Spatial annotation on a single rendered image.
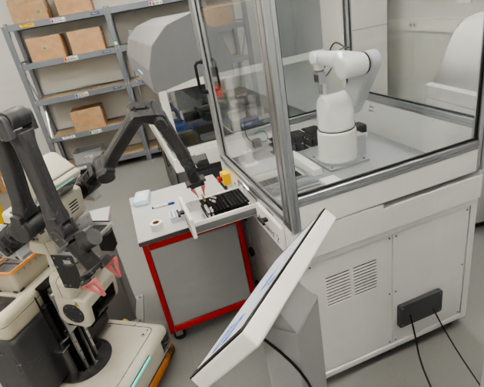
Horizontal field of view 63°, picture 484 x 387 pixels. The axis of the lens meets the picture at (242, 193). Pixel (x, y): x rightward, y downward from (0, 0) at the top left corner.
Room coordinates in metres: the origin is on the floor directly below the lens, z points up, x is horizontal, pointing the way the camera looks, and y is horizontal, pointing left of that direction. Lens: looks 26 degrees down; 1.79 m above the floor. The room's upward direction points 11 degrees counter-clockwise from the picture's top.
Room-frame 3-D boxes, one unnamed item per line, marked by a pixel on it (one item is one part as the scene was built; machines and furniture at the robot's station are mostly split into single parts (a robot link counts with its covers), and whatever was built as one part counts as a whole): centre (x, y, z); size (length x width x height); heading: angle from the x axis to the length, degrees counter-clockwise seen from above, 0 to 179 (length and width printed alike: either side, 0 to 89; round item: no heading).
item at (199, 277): (2.16, 0.38, 0.38); 0.62 x 0.58 x 0.76; 15
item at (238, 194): (1.81, 0.10, 0.87); 0.22 x 0.18 x 0.06; 105
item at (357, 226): (1.93, -0.50, 0.87); 1.02 x 0.95 x 0.14; 15
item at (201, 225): (1.81, 0.09, 0.86); 0.40 x 0.26 x 0.06; 105
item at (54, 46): (5.44, 2.05, 1.66); 0.41 x 0.32 x 0.28; 99
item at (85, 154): (5.43, 2.01, 0.22); 0.40 x 0.30 x 0.17; 99
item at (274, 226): (1.54, -0.10, 0.87); 0.29 x 0.02 x 0.11; 15
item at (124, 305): (2.16, 0.97, 0.38); 0.30 x 0.30 x 0.76; 9
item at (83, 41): (5.51, 1.57, 1.66); 0.41 x 0.32 x 0.28; 99
